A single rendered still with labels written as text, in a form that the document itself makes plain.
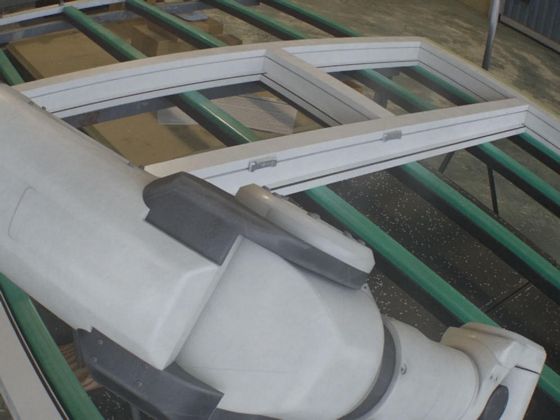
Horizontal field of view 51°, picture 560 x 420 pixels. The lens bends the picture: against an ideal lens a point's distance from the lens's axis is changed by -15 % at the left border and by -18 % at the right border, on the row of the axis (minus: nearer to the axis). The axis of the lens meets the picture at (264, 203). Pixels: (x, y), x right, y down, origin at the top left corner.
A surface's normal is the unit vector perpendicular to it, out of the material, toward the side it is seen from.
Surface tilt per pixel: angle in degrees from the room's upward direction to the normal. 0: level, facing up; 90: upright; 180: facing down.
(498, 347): 13
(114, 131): 0
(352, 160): 90
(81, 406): 0
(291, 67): 90
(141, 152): 0
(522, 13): 90
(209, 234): 58
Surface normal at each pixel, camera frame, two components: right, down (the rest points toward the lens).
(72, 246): -0.09, -0.06
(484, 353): -0.07, -0.79
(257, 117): 0.14, -0.84
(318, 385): 0.17, 0.14
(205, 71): 0.58, 0.50
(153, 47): -0.80, 0.22
